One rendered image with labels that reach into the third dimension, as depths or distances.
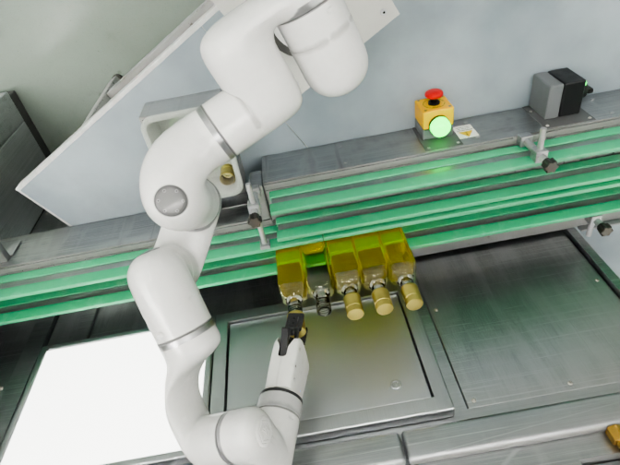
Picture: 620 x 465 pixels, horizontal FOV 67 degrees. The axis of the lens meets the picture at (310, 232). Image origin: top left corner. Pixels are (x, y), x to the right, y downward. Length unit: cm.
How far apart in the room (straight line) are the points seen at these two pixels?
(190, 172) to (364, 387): 56
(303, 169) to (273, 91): 44
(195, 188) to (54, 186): 69
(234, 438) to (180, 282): 23
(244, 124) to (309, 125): 49
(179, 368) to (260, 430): 14
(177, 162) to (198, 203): 6
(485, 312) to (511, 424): 29
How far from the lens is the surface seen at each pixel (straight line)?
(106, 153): 121
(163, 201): 63
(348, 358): 103
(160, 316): 68
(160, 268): 67
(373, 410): 95
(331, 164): 107
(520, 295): 120
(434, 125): 109
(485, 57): 118
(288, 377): 82
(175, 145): 65
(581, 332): 116
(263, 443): 72
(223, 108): 66
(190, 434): 78
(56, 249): 129
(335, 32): 66
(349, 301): 93
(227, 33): 63
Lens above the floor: 176
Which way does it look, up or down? 51 degrees down
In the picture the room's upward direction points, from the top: 171 degrees clockwise
